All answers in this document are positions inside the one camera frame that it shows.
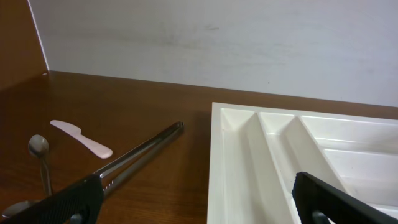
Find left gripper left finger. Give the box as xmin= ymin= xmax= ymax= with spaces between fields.
xmin=1 ymin=174 xmax=104 ymax=224

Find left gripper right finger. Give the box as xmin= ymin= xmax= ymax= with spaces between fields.
xmin=292 ymin=172 xmax=397 ymax=224

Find steel kitchen tongs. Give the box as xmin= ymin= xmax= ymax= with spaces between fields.
xmin=94 ymin=121 xmax=184 ymax=198

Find white plastic knife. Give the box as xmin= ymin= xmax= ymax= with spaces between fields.
xmin=50 ymin=120 xmax=113 ymax=159

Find small steel teaspoon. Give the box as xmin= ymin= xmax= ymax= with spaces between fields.
xmin=28 ymin=134 xmax=52 ymax=197

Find white plastic cutlery tray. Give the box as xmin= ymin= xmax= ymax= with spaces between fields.
xmin=207 ymin=103 xmax=397 ymax=223

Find long-handled steel spoon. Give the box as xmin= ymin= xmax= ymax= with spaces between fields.
xmin=2 ymin=200 xmax=39 ymax=218

